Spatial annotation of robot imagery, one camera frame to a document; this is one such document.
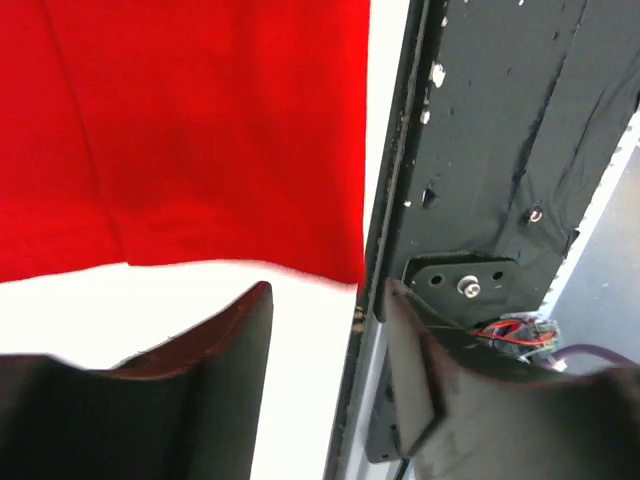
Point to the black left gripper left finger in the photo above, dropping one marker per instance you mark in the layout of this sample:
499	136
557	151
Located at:
186	409

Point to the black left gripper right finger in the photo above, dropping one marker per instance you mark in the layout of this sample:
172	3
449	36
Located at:
467	411

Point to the bright red t-shirt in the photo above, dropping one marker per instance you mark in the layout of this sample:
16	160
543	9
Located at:
162	132

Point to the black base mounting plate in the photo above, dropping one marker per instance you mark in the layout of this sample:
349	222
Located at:
506	120

